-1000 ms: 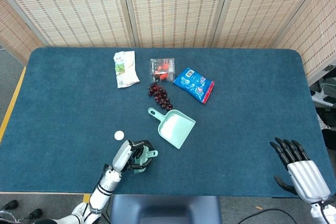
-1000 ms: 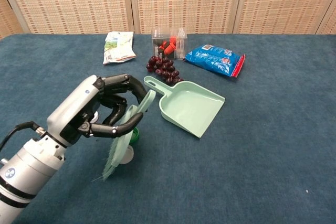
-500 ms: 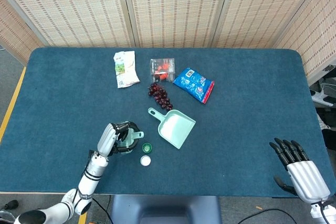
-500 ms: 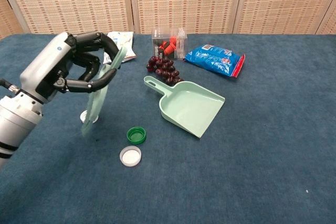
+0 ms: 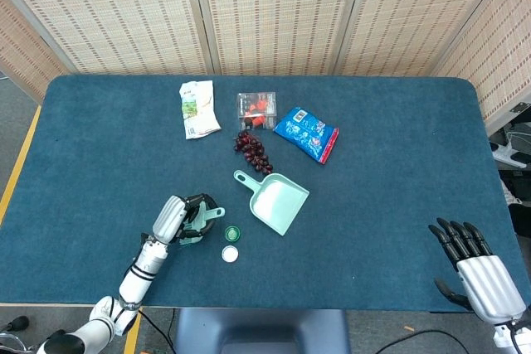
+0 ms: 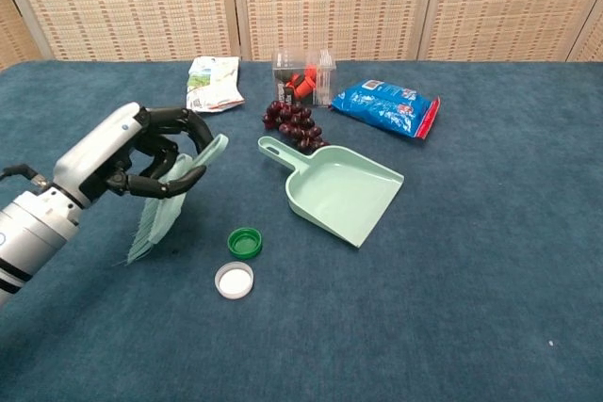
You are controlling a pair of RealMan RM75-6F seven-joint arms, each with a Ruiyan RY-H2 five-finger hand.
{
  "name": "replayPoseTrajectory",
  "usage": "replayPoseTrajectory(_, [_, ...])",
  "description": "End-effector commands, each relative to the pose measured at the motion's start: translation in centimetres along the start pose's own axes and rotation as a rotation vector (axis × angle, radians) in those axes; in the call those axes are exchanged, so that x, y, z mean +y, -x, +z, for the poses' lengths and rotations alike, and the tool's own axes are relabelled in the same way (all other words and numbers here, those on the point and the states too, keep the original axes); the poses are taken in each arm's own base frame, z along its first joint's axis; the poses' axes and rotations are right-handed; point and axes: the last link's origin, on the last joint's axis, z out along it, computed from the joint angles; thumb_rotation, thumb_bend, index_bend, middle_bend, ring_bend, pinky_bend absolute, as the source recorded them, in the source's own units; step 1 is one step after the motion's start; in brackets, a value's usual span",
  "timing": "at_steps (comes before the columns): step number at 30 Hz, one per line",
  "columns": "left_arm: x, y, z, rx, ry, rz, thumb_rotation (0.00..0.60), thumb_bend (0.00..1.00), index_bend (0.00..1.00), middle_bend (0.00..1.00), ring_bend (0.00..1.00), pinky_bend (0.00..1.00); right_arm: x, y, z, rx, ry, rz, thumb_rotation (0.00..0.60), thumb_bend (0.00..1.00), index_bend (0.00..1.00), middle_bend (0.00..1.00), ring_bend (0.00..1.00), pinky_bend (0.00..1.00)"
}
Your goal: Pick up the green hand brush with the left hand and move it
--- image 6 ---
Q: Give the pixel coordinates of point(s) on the dark red grape bunch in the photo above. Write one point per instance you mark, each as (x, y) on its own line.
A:
(296, 124)

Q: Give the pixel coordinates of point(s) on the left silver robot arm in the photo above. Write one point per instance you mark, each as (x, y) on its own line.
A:
(28, 237)

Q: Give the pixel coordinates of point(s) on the white translucent-rim bottle cap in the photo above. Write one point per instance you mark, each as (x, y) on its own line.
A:
(234, 282)

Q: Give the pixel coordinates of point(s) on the green plastic bottle cap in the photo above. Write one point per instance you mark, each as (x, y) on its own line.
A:
(245, 244)

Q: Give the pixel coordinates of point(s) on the blue carpet table cover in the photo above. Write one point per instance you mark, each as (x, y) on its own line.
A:
(348, 326)

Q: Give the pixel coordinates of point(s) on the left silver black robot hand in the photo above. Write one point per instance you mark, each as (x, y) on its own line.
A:
(99, 148)

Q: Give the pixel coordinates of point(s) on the orange plastic pieces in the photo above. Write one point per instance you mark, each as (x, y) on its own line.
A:
(305, 82)

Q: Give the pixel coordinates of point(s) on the woven folding screen panel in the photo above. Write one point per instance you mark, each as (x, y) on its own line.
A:
(14, 30)
(334, 2)
(509, 2)
(122, 2)

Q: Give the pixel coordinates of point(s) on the clear plastic box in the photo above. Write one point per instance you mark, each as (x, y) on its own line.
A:
(325, 82)

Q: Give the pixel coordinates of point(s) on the white snack bag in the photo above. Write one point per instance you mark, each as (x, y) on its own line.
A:
(212, 86)

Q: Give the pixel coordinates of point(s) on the mint green plastic dustpan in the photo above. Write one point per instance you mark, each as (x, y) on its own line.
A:
(339, 195)

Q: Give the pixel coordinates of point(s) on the blue snack bag red edge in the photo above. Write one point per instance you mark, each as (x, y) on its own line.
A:
(381, 107)

